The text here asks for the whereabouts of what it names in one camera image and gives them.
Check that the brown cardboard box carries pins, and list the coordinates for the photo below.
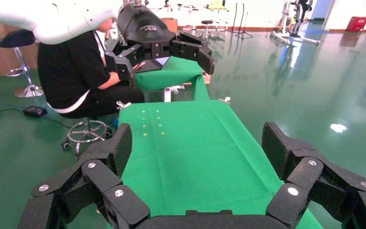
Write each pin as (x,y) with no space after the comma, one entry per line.
(172,22)

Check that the blue door panel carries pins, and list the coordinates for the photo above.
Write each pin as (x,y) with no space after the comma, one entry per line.
(319,9)

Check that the white pipe table leg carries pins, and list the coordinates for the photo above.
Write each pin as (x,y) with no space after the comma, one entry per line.
(167,93)

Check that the black seat chrome stool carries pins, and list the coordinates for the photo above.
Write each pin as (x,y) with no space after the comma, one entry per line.
(14,38)

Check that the black laptop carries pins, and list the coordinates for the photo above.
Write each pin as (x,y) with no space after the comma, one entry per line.
(151,65)

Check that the bare person forearm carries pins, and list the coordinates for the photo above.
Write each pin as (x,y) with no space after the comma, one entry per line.
(110,82)

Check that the small green table cloth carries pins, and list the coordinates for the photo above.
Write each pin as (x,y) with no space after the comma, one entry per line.
(173,74)

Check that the black power adapter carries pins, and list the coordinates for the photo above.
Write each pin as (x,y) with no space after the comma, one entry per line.
(35,111)

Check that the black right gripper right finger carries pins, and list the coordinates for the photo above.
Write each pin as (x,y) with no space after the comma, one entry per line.
(309,177)

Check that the white equipment stand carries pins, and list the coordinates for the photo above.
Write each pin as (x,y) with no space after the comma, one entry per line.
(296,38)

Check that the black tripod stand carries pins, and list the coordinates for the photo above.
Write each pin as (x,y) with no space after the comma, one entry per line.
(243,31)

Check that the red plastic crate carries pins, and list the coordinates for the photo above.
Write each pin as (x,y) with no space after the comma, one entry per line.
(356,24)

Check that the bare person hand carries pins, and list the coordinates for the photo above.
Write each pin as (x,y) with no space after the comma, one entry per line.
(138,65)

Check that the small black round stool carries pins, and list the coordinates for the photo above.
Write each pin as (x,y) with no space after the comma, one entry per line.
(206,22)

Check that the seated person black clothes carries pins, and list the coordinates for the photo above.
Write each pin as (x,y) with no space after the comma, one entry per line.
(69,69)

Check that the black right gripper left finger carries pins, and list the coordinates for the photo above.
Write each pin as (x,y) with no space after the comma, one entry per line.
(104,177)

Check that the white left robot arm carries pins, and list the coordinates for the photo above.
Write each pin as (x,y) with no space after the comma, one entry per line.
(60,22)

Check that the large green table cloth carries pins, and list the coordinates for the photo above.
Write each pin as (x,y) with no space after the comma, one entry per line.
(195,151)

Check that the chrome wheeled stool base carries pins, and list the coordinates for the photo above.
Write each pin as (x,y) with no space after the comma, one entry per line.
(87,124)

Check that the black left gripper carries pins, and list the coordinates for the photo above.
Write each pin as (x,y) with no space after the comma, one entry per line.
(145,28)

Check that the yellow object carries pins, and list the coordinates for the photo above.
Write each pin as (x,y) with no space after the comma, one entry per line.
(217,4)

